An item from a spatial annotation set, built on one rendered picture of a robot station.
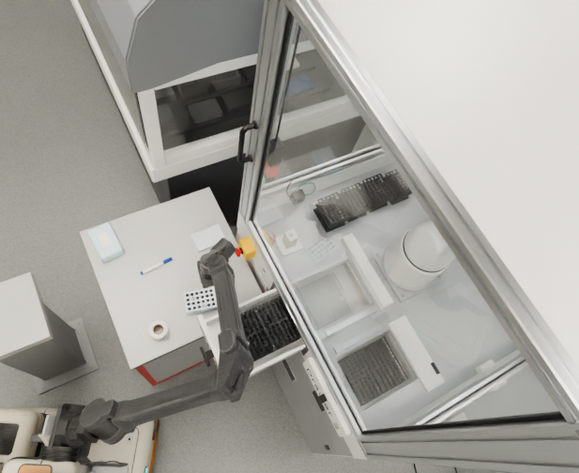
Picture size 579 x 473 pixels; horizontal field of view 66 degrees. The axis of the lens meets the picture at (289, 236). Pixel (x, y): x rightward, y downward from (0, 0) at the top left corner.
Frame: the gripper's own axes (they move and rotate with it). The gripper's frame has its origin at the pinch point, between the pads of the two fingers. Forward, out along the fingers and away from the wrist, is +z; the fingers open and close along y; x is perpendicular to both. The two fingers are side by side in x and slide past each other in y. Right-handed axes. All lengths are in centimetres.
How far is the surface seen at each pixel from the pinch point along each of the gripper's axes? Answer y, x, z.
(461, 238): -38, -31, -102
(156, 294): 6.7, 20.4, 20.4
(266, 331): -22.4, -16.0, 7.0
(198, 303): -1.4, 5.1, 20.4
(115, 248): 28.3, 32.0, 15.8
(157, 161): 56, 9, 1
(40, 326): 5, 63, 20
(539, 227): -38, -47, -99
